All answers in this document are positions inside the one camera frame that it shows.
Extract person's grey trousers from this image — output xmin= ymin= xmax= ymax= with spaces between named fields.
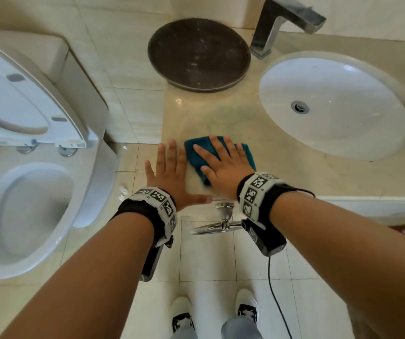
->
xmin=170 ymin=315 xmax=265 ymax=339

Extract chrome faucet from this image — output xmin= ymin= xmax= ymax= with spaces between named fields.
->
xmin=250 ymin=0 xmax=327 ymax=60

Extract round dark brown tray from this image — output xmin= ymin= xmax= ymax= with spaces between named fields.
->
xmin=147 ymin=18 xmax=252 ymax=93

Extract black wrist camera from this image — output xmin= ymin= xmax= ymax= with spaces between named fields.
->
xmin=241 ymin=218 xmax=287 ymax=258
xmin=139 ymin=236 xmax=174 ymax=283

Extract chrome sink drain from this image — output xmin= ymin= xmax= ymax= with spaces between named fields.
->
xmin=291 ymin=100 xmax=310 ymax=115

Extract left marker wristband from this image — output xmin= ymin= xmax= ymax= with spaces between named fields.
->
xmin=110 ymin=186 xmax=178 ymax=248

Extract person's left shoe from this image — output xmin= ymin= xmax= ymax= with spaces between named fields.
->
xmin=170 ymin=296 xmax=195 ymax=334

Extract white ceramic sink basin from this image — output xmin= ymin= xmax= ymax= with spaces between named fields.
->
xmin=258 ymin=51 xmax=405 ymax=162

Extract black cable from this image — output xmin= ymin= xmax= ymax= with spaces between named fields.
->
xmin=267 ymin=188 xmax=316 ymax=339

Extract person's shoe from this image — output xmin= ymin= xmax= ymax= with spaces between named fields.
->
xmin=170 ymin=296 xmax=195 ymax=334
xmin=235 ymin=288 xmax=259 ymax=323

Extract person's left forearm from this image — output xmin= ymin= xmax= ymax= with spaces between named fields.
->
xmin=0 ymin=212 xmax=155 ymax=339

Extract person's right hand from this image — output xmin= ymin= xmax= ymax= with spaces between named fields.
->
xmin=192 ymin=134 xmax=256 ymax=201

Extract right marker wristband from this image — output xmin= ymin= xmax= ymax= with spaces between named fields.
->
xmin=237 ymin=172 xmax=298 ymax=226

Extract person's right forearm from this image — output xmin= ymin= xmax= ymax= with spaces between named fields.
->
xmin=270 ymin=191 xmax=405 ymax=339

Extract white toilet bowl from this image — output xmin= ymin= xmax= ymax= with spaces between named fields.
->
xmin=0 ymin=139 xmax=117 ymax=280

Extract white toilet seat lid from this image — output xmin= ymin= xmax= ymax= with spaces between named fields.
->
xmin=0 ymin=24 xmax=88 ymax=149

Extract marker wristband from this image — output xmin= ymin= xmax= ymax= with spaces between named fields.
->
xmin=237 ymin=172 xmax=298 ymax=226
xmin=110 ymin=186 xmax=178 ymax=248

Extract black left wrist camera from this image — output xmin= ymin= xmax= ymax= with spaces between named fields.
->
xmin=139 ymin=236 xmax=174 ymax=283

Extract teal cleaning cloth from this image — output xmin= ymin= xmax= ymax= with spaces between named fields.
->
xmin=184 ymin=136 xmax=257 ymax=186

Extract person's left hand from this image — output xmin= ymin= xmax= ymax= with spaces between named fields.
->
xmin=144 ymin=139 xmax=214 ymax=212

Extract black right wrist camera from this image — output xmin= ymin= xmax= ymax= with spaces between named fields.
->
xmin=241 ymin=218 xmax=287 ymax=258

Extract white toilet tank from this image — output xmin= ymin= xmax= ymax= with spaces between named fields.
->
xmin=0 ymin=30 xmax=110 ymax=142

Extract person's right shoe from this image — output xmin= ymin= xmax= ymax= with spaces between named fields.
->
xmin=235 ymin=288 xmax=259 ymax=323

